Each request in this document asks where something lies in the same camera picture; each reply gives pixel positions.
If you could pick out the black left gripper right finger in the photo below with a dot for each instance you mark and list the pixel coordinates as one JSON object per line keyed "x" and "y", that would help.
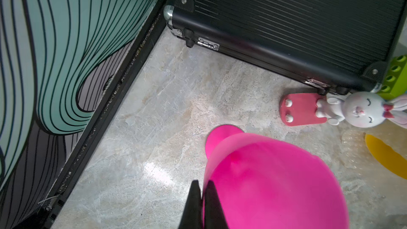
{"x": 213, "y": 215}

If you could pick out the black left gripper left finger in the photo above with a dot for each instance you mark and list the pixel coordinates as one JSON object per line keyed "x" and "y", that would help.
{"x": 192, "y": 217}

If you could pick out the bubble wrapped yellow glass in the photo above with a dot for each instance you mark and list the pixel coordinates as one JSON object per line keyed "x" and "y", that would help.
{"x": 379, "y": 151}

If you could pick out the white bunny phone stand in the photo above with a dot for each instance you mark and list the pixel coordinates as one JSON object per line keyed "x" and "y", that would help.
{"x": 361, "y": 109}

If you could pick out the black ribbed case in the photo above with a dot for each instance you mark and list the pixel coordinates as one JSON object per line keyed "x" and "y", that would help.
{"x": 336, "y": 46}

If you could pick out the green toy brick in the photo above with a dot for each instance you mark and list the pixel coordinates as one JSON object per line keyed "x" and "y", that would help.
{"x": 395, "y": 82}

